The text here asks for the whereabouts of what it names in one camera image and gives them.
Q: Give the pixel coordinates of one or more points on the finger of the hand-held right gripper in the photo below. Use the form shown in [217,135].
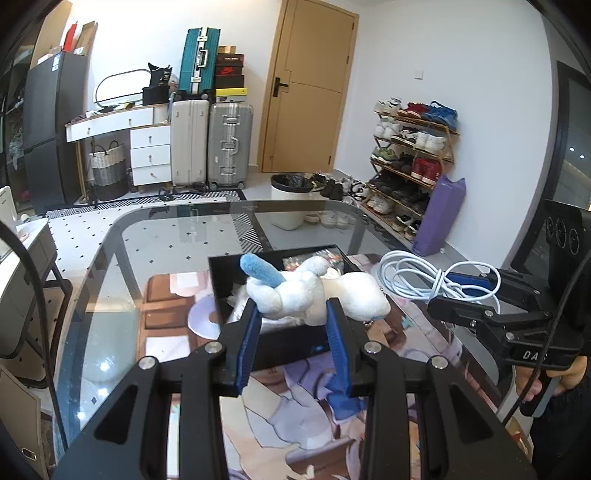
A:
[461,310]
[466,279]

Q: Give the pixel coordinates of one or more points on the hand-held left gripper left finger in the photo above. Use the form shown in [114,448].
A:
[244,341]

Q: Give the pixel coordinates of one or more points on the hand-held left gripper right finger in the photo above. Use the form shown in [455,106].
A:
[337,350]

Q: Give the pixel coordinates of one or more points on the black storage box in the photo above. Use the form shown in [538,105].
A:
[286,344]

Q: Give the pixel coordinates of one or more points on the blue white plush toy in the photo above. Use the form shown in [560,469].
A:
[304,286]

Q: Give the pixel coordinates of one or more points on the person's right forearm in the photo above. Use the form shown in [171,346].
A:
[568,434]

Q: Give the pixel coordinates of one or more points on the person's right hand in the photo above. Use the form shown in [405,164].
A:
[570,381]

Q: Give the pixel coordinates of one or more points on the purple bag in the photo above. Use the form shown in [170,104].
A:
[438,217]

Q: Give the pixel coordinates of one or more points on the printed cartoon table mat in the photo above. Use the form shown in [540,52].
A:
[286,415]

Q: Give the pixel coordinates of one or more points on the black framed glass door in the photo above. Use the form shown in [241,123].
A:
[565,138]

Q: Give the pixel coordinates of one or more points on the wooden shoe rack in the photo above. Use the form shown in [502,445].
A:
[415,177]

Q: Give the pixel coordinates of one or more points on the rows of assorted shoes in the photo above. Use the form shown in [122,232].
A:
[422,168]

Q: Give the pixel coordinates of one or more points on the white trash bin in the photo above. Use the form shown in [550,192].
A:
[288,207]

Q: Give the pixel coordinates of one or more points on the scattered pairs of shoes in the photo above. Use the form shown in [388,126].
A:
[337,187]

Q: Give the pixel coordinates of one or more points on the silver suitcase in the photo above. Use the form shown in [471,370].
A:
[229,147]

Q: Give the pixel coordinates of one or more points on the white suitcase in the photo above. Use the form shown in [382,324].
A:
[189,143]

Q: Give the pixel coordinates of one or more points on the white vanity desk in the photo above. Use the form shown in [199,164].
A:
[150,152]

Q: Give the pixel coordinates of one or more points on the woven laundry basket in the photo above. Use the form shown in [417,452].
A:
[108,175]

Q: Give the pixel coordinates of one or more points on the tan wooden door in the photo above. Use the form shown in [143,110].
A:
[314,115]

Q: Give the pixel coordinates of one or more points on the grey side table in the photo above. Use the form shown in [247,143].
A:
[27,277]

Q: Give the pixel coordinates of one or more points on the yellow black shoe box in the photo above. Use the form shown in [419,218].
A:
[231,95]

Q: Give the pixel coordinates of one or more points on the plain black shoe box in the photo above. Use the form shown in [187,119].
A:
[229,82]

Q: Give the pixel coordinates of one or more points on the black bag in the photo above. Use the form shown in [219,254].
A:
[154,94]

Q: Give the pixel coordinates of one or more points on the black shoe box red logo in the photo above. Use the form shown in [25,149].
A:
[230,70]

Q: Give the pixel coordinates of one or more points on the teal suitcase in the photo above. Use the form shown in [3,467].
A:
[198,64]

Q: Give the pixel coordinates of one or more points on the oval mirror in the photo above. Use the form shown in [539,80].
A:
[122,87]

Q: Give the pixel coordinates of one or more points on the tan shoe box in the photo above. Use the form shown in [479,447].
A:
[227,50]

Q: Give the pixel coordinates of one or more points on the black refrigerator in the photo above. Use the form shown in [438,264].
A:
[51,115]

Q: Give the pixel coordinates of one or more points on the dark glass cabinet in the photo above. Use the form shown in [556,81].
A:
[11,138]

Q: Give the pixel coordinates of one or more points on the open cardboard box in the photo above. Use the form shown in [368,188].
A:
[87,39]

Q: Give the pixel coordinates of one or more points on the red carton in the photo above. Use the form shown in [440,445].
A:
[70,39]

